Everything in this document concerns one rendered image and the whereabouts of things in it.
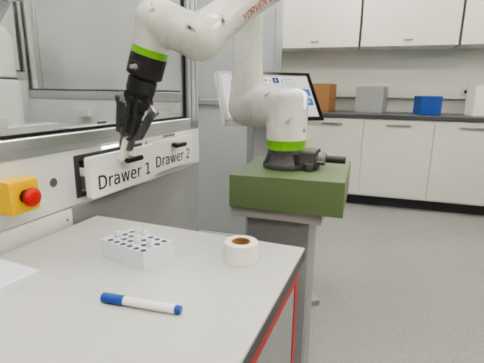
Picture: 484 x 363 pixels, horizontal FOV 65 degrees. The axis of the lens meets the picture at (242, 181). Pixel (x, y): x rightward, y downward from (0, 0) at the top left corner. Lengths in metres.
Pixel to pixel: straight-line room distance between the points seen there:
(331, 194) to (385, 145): 2.83
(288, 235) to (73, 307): 0.71
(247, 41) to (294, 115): 0.29
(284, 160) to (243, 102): 0.24
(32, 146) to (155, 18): 0.41
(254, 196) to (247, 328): 0.58
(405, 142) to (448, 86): 0.94
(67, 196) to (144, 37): 0.44
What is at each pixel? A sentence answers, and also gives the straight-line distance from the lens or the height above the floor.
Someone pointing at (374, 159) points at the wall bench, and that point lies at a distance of 3.90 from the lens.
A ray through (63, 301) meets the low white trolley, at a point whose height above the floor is 0.76.
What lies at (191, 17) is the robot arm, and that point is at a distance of 0.93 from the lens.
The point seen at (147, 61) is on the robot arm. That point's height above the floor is 1.16.
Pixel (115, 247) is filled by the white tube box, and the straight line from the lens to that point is 0.81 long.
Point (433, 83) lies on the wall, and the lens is 4.60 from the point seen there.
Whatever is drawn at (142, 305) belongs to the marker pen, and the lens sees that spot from 0.64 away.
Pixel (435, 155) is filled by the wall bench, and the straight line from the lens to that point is 3.94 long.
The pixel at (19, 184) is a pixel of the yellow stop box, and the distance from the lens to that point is 0.91.
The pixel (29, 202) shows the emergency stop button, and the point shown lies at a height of 0.87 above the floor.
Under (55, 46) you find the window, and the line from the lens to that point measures 1.07.
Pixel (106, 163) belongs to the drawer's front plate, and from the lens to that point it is 1.08.
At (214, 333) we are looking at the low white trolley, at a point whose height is 0.76.
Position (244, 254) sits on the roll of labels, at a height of 0.79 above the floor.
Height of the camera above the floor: 1.10
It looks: 13 degrees down
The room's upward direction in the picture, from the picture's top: 1 degrees clockwise
